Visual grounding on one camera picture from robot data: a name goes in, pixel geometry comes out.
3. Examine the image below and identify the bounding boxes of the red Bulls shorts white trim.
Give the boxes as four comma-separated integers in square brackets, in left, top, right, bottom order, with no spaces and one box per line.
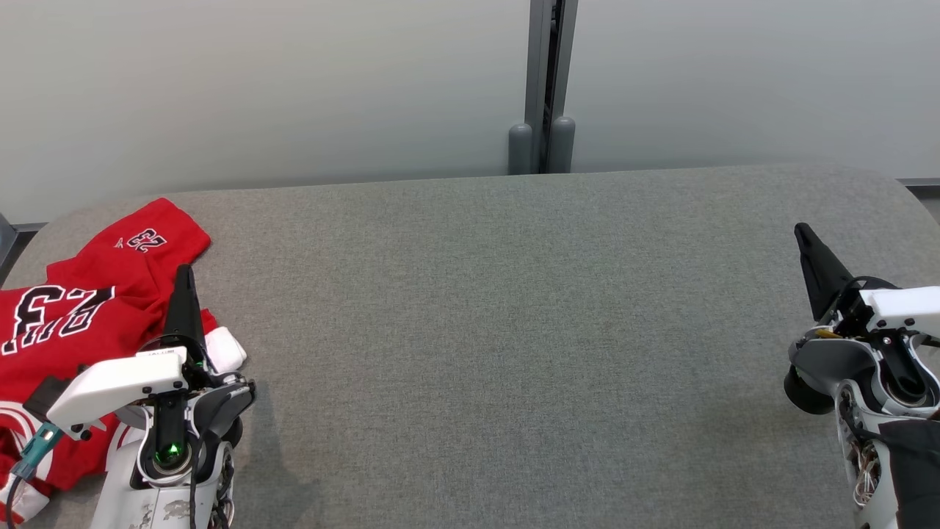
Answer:
[46,197,214,346]

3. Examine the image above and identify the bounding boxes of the red white Bulls jersey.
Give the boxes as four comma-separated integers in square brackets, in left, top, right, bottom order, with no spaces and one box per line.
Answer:
[0,283,248,524]

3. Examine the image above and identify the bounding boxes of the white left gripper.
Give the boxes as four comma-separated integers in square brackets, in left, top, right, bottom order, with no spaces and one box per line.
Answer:
[46,264,256,440]

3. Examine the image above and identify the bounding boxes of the left camera cable teal plug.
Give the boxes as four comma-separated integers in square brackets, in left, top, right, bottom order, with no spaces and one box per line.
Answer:
[4,422,63,529]

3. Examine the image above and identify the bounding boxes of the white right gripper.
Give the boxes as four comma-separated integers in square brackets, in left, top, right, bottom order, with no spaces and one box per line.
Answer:
[795,223,940,335]

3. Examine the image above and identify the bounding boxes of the grey partition post rounded feet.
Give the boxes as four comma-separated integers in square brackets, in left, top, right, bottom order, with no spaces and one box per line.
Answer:
[508,0,579,176]

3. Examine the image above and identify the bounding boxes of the grey metal desk leg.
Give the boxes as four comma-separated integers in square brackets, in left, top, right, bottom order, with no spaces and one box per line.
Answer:
[0,213,19,284]

